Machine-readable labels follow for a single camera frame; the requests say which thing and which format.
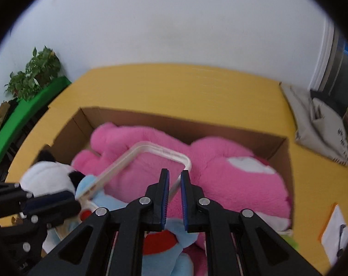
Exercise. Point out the white paper sheet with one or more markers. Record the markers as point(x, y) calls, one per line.
point(330, 234)

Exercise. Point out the blue plush cat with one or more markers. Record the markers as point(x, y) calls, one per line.
point(163, 252)

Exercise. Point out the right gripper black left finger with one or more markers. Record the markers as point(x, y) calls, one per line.
point(110, 242)

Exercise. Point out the black pen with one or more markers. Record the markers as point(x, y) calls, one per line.
point(340, 248)

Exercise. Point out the pink plush bear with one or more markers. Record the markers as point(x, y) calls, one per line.
point(231, 166)

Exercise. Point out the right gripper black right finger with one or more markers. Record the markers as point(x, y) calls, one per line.
point(238, 243)

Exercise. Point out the grey folded cloth bag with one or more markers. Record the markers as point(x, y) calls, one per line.
point(319, 128)

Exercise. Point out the white panda plush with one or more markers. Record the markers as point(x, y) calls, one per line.
point(47, 176)

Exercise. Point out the brown cardboard box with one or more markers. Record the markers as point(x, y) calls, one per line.
point(75, 135)

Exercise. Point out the clear plastic phone case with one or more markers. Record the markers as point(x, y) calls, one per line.
point(126, 166)

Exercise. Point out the green potted plant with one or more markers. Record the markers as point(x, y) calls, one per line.
point(39, 72)

